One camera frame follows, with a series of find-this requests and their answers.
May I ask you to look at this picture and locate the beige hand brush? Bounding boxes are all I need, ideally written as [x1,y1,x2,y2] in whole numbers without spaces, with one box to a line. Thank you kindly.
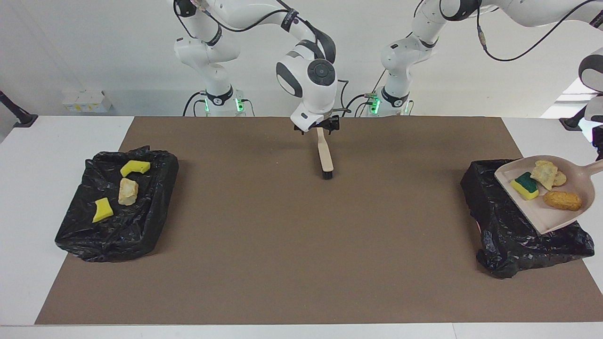
[316,127,334,180]

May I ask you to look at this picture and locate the pale bread chunk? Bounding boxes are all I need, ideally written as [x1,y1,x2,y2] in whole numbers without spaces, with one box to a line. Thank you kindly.
[530,160,559,191]

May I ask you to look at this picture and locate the peanut shaped bread roll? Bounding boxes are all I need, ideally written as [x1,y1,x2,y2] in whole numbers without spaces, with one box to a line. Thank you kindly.
[543,190,583,211]

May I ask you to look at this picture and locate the beige plastic dustpan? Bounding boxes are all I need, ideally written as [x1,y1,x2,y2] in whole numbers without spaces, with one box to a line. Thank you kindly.
[494,155,603,235]

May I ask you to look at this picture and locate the green and yellow sponge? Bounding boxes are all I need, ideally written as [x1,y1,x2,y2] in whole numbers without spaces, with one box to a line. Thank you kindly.
[511,172,539,201]
[120,160,151,178]

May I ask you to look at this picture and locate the orange striped croissant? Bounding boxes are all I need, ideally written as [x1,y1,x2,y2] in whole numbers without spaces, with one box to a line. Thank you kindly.
[118,178,139,206]

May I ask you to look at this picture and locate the plain yellow sponge piece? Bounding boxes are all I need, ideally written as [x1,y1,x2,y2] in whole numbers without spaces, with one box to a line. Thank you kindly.
[92,197,114,224]

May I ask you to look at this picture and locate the black bag lined bin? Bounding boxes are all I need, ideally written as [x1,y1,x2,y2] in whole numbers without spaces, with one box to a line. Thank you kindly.
[55,146,179,263]
[460,159,595,279]

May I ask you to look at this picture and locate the black clamp stand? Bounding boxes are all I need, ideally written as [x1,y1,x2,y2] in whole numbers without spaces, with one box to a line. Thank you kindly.
[0,89,39,129]
[559,106,588,131]

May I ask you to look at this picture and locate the brown table mat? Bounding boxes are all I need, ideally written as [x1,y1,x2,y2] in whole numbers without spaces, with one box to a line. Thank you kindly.
[35,116,603,325]

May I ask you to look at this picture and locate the white power strip box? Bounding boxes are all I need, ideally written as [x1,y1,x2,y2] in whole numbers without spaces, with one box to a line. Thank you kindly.
[62,90,113,113]

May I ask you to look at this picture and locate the black base cable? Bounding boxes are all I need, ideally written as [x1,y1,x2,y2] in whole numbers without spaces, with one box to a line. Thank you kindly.
[183,92,208,117]
[342,93,380,117]

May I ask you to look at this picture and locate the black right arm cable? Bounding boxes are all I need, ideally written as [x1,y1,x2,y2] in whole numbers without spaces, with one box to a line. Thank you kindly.
[170,0,350,114]

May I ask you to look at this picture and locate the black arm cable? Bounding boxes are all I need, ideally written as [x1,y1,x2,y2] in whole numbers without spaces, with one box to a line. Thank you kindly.
[475,0,595,62]
[170,0,350,114]

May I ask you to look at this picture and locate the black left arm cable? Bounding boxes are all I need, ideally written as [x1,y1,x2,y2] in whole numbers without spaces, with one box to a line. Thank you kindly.
[475,0,595,62]

